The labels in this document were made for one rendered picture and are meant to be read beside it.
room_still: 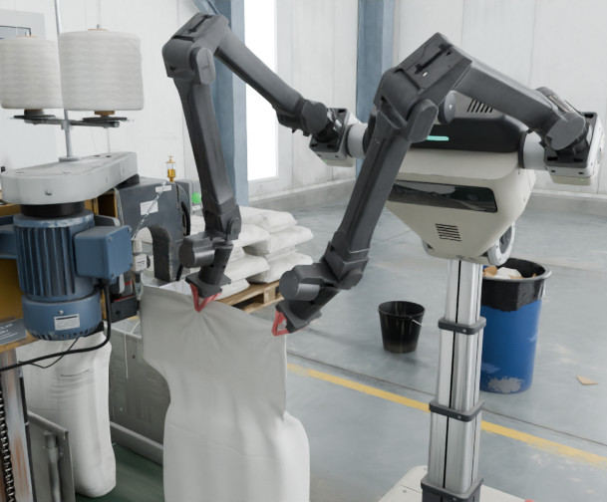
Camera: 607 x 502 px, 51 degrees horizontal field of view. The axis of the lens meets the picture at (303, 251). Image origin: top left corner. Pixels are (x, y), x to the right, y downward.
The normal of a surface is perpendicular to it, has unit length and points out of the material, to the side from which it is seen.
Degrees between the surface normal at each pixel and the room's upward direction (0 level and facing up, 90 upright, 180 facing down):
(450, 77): 123
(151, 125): 90
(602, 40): 90
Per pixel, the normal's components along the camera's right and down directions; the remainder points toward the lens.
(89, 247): -0.21, 0.23
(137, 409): -0.58, 0.19
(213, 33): 0.75, 0.30
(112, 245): 0.98, 0.04
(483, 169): -0.38, -0.62
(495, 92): 0.47, 0.66
